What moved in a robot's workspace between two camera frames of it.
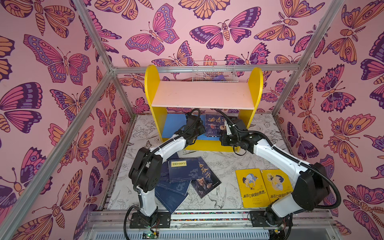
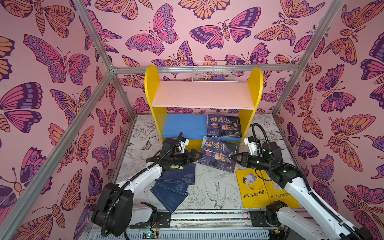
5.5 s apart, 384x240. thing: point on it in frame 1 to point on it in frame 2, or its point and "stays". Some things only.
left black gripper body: [200, 131] to [177, 159]
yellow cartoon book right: [277, 185] stays
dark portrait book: [213, 123] stays
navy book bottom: [170, 199] stays
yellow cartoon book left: [253, 190] stays
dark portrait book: [208, 181] to [216, 154]
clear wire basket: [215, 76] stays
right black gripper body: [227, 135] to [243, 159]
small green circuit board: [148, 235] stays
